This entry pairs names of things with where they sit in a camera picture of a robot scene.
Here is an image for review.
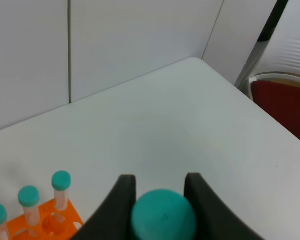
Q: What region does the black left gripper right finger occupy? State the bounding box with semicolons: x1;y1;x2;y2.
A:
184;173;262;240

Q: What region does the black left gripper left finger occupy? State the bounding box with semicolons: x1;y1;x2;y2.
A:
72;174;136;240

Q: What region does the green-capped test tube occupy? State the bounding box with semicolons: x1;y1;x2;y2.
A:
130;189;197;240

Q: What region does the orange test tube rack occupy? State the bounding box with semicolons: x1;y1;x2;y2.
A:
7;199;84;240

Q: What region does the red chair with white frame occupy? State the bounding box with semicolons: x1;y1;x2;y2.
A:
247;73;300;140

